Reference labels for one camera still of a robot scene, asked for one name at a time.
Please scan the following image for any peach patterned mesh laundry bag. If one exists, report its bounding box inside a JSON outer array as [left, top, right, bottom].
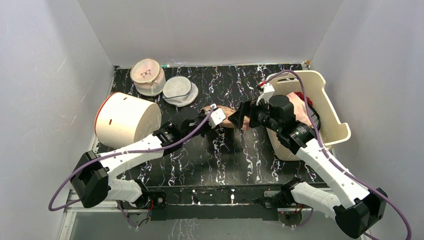
[[199, 105, 253, 131]]

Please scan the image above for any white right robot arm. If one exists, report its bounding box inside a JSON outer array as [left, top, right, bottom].
[[228, 95, 386, 239]]

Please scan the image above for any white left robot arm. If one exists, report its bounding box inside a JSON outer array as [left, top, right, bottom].
[[70, 104, 226, 209]]

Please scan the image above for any white round mesh laundry bag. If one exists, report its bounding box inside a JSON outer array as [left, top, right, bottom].
[[162, 76, 199, 108]]

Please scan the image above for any pink round mesh laundry bag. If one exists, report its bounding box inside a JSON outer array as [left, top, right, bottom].
[[130, 58, 166, 97]]

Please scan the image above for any cream plastic laundry basket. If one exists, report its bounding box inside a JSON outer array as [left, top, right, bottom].
[[266, 70, 351, 149]]

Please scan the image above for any pink garment in basket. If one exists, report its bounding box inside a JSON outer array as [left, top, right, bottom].
[[287, 92, 313, 128]]

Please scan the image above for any red lace garment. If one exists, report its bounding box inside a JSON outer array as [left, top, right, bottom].
[[295, 91, 313, 107]]

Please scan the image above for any cream cylindrical bin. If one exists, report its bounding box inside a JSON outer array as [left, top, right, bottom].
[[94, 92, 162, 149]]

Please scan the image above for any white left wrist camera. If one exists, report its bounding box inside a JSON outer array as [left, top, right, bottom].
[[206, 104, 226, 129]]

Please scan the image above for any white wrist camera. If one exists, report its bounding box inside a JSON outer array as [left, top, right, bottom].
[[206, 104, 226, 129], [256, 81, 275, 106]]

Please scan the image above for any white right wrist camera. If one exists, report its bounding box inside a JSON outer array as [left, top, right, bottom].
[[256, 81, 275, 106]]

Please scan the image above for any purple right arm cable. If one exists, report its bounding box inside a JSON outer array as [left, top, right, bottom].
[[261, 69, 413, 240]]

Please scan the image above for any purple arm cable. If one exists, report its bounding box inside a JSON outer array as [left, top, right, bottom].
[[261, 69, 413, 240], [48, 107, 216, 212]]

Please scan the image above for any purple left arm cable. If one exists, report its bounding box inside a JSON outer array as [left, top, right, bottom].
[[48, 107, 216, 212]]

